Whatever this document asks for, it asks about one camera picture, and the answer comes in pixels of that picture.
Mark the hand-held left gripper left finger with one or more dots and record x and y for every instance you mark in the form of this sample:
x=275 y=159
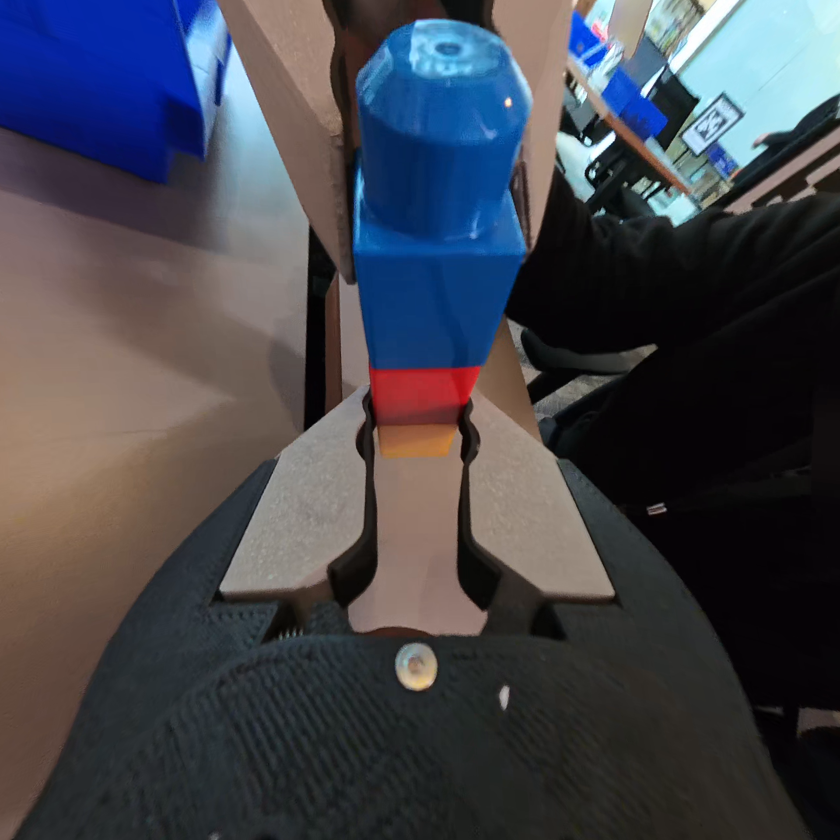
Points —
x=295 y=525

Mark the red mega block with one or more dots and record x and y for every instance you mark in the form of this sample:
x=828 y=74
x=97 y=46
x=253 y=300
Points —
x=420 y=394

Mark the framed marker sign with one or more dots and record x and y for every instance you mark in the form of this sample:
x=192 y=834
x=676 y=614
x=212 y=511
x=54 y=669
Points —
x=787 y=164
x=712 y=124

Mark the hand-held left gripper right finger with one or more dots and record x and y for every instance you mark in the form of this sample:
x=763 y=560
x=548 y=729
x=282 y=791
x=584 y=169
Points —
x=538 y=525

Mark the wooden top desk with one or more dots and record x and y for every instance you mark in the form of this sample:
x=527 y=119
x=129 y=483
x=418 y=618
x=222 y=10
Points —
x=649 y=151

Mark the blue plastic storage bin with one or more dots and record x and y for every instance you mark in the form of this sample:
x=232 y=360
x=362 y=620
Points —
x=98 y=79
x=636 y=105

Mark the blue mega block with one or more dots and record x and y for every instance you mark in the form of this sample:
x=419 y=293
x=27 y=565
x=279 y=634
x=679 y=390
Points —
x=433 y=262

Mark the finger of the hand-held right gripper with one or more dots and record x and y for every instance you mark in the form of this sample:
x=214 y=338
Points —
x=282 y=65
x=544 y=65

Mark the black office chair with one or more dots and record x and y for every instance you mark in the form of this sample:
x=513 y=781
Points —
x=577 y=361
x=617 y=177

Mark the yellow mega block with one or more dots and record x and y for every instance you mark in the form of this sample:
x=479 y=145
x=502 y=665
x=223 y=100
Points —
x=413 y=441

